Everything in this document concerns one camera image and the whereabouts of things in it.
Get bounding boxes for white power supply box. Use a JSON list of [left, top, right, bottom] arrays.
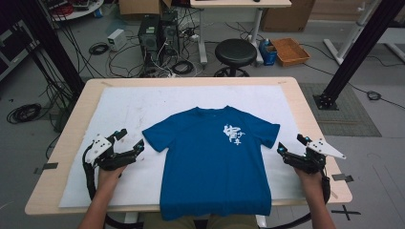
[[106, 28, 128, 52]]

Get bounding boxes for black round stool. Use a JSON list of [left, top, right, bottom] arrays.
[[213, 38, 258, 78]]

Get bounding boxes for black frame post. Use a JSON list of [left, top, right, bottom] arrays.
[[312, 0, 405, 112], [12, 0, 86, 96]]

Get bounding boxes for black computer tower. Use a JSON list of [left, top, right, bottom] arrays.
[[137, 14, 161, 65], [160, 10, 181, 56]]

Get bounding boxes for person's khaki trousers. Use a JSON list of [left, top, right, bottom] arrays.
[[141, 212, 260, 229]]

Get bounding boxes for white metal stand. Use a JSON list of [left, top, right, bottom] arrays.
[[323, 0, 405, 66]]

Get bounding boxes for person's right hand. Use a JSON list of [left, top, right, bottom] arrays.
[[293, 166, 325, 199]]

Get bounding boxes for round white table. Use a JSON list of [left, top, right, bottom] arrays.
[[44, 0, 105, 23]]

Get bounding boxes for black tape strip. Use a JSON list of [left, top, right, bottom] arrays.
[[330, 173, 354, 183], [32, 161, 59, 176]]

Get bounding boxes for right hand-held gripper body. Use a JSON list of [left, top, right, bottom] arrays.
[[281, 137, 348, 175]]

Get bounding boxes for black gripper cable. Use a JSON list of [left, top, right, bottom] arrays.
[[81, 144, 100, 202], [319, 170, 332, 205]]

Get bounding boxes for brown cardboard tray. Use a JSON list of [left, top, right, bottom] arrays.
[[270, 37, 311, 68]]

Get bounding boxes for white felt mat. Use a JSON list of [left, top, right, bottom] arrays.
[[58, 84, 308, 209]]

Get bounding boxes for large brown cardboard box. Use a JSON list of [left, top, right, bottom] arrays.
[[261, 0, 317, 33]]

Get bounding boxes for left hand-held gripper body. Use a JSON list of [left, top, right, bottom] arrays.
[[84, 133, 139, 172]]

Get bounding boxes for white desk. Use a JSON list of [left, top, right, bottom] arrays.
[[189, 0, 293, 66]]

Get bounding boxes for grey floor mat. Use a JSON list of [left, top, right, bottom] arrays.
[[299, 82, 383, 138]]

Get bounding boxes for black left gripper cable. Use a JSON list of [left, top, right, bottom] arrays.
[[81, 144, 100, 202]]

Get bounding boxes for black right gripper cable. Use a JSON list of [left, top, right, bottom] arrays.
[[319, 170, 332, 205]]

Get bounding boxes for blue box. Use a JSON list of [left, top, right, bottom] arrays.
[[258, 37, 279, 67]]

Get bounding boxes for person's left hand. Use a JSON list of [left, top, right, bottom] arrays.
[[96, 164, 128, 196]]

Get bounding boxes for blue t-shirt with white print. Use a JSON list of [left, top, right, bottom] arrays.
[[141, 105, 282, 221]]

